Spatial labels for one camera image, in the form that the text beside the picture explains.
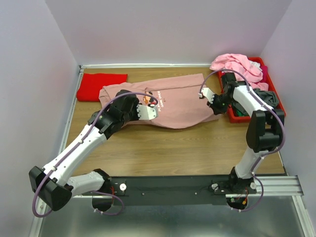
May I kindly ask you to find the dusty pink graphic t-shirt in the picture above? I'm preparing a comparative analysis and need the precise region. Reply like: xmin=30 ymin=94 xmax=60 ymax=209
xmin=99 ymin=74 xmax=221 ymax=129

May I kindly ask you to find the folded red t-shirt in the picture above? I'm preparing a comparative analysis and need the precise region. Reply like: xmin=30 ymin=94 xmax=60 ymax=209
xmin=76 ymin=73 xmax=127 ymax=102

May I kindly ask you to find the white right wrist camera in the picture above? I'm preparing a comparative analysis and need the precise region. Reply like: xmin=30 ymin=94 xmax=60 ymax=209
xmin=198 ymin=87 xmax=215 ymax=104

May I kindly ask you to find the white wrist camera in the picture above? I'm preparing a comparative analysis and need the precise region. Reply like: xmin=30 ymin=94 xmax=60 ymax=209
xmin=136 ymin=104 xmax=158 ymax=120
xmin=198 ymin=87 xmax=215 ymax=104

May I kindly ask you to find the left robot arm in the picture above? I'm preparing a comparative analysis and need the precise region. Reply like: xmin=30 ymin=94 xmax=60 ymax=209
xmin=29 ymin=90 xmax=139 ymax=217

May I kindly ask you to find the light pink t-shirt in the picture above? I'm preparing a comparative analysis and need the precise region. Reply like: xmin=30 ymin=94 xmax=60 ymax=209
xmin=210 ymin=54 xmax=269 ymax=91

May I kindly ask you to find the red plastic bin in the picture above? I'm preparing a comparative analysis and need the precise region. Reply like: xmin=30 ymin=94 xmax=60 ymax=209
xmin=210 ymin=54 xmax=284 ymax=123

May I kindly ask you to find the green t-shirt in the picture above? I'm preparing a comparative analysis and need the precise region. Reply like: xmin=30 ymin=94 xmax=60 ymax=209
xmin=233 ymin=109 xmax=249 ymax=117

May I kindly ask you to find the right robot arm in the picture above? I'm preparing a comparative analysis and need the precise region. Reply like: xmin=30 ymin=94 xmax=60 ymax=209
xmin=199 ymin=69 xmax=285 ymax=195

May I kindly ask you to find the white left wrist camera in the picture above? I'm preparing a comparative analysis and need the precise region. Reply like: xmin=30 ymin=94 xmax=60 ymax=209
xmin=136 ymin=104 xmax=158 ymax=120

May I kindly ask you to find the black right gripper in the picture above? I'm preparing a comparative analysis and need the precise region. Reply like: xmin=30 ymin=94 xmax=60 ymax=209
xmin=206 ymin=93 xmax=235 ymax=116

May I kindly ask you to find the magenta t-shirt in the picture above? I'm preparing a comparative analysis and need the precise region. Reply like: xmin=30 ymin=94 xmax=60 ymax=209
xmin=260 ymin=65 xmax=268 ymax=83

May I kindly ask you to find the white printed t-shirt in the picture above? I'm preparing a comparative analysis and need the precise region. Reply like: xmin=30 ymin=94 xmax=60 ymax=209
xmin=249 ymin=60 xmax=262 ymax=76

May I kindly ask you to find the grey t-shirt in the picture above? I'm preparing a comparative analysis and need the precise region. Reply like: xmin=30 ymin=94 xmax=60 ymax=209
xmin=232 ymin=88 xmax=279 ymax=111

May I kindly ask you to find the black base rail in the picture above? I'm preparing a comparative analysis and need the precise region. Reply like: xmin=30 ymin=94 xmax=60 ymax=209
xmin=111 ymin=175 xmax=257 ymax=206

